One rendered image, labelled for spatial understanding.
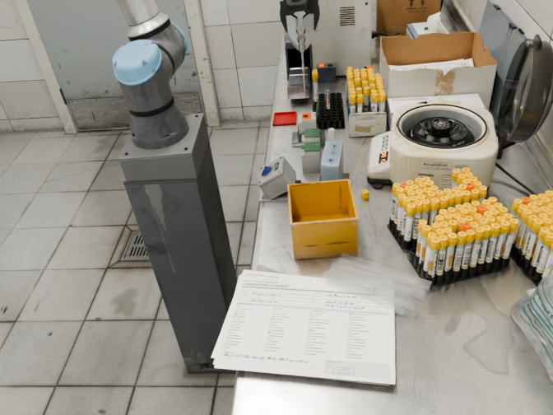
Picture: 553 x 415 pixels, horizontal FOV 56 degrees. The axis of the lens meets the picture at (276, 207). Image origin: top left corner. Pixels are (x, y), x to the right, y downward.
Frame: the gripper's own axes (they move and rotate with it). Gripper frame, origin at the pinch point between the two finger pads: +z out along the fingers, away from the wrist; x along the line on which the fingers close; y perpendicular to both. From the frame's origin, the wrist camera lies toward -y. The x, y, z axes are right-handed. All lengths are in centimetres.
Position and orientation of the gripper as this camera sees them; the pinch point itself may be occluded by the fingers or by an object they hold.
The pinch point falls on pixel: (301, 45)
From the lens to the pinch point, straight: 132.3
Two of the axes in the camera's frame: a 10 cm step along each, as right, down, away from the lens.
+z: 0.9, 7.8, 6.3
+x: -10.0, 0.5, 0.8
